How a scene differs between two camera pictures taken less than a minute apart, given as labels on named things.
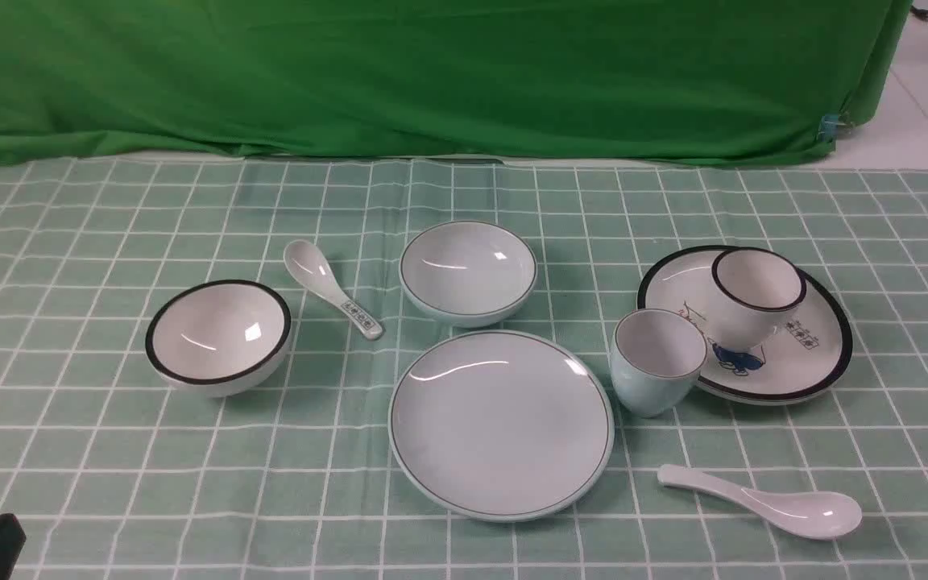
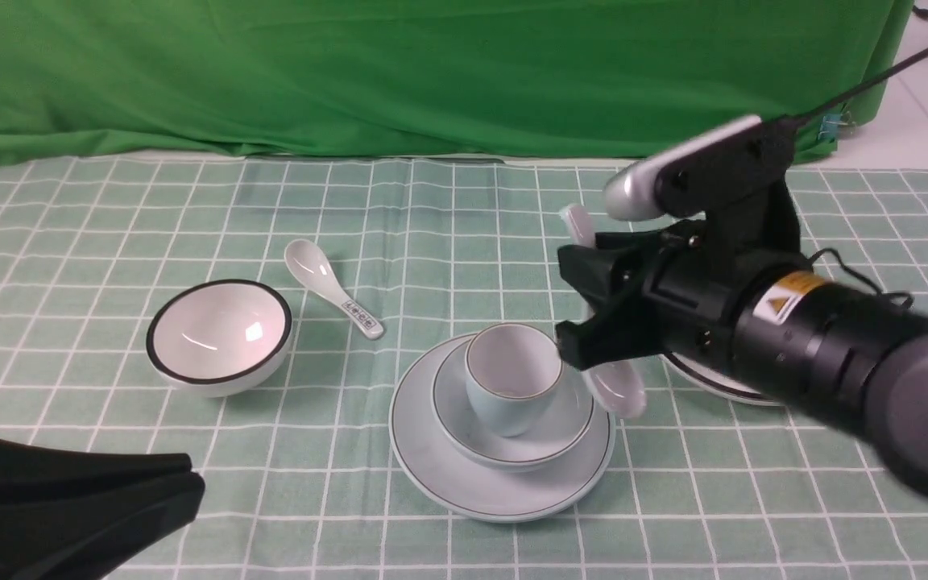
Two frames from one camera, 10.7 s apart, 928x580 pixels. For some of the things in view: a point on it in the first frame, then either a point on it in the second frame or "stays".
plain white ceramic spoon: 803,515 -> 617,386
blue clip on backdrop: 829,126 stays
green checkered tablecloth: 60,416 stays
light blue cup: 656,359 -> 513,370
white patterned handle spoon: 308,266 stays
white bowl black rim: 218,337 stays
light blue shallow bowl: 468,274 -> 562,428
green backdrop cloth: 737,83 stays
